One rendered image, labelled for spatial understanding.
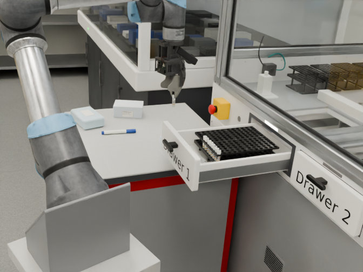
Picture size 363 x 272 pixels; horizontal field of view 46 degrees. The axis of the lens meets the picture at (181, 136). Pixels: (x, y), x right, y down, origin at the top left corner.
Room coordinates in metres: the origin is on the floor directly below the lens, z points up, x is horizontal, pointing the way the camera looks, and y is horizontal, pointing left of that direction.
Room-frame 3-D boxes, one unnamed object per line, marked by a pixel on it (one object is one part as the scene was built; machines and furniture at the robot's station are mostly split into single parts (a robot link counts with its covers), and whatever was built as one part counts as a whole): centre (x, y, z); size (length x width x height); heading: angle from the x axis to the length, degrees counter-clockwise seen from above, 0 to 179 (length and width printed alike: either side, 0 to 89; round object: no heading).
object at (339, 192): (1.04, -0.41, 0.87); 0.29 x 0.02 x 0.11; 22
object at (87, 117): (1.67, 0.40, 0.78); 0.15 x 0.10 x 0.04; 36
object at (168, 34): (1.48, 0.05, 1.19); 0.08 x 0.08 x 0.05
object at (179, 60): (1.48, 0.05, 1.11); 0.09 x 0.08 x 0.12; 131
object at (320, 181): (1.03, -0.39, 0.91); 0.07 x 0.04 x 0.01; 22
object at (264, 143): (1.29, -0.18, 0.87); 0.22 x 0.18 x 0.06; 112
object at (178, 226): (1.60, 0.14, 0.38); 0.62 x 0.58 x 0.76; 22
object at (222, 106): (1.63, -0.15, 0.88); 0.07 x 0.05 x 0.07; 22
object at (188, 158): (1.21, 0.00, 0.87); 0.29 x 0.02 x 0.11; 22
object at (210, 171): (1.29, -0.19, 0.86); 0.40 x 0.26 x 0.06; 112
